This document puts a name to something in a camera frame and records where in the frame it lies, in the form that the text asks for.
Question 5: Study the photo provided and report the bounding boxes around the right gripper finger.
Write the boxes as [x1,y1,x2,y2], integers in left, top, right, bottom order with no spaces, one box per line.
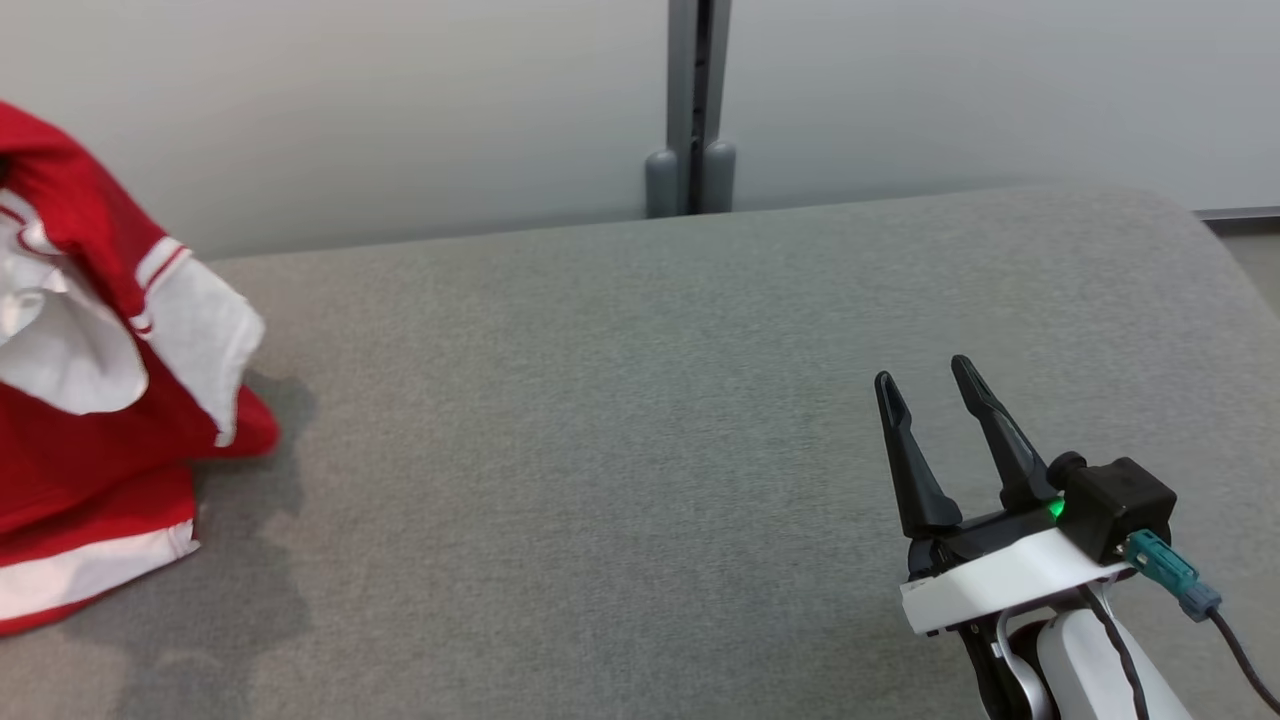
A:
[874,371,964,541]
[950,354,1062,515]

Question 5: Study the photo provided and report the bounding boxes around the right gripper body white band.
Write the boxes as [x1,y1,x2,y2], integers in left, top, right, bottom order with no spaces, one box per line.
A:
[899,498,1142,638]

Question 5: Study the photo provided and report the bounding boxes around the red shorts with white stripe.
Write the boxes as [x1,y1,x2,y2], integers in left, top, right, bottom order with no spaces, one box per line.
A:
[0,440,202,638]

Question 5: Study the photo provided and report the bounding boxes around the red basketball jersey number 23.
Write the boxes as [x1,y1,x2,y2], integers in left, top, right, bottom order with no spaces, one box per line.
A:
[0,100,282,471]

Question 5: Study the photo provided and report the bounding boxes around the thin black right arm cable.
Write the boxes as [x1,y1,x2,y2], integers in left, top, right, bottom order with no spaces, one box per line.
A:
[1078,584,1153,720]

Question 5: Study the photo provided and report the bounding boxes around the right camera cable teal connector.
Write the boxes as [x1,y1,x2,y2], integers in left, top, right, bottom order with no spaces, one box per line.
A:
[1123,529,1280,713]

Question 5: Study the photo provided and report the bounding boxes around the grey wall partition post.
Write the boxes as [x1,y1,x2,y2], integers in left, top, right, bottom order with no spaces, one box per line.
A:
[644,0,739,220]

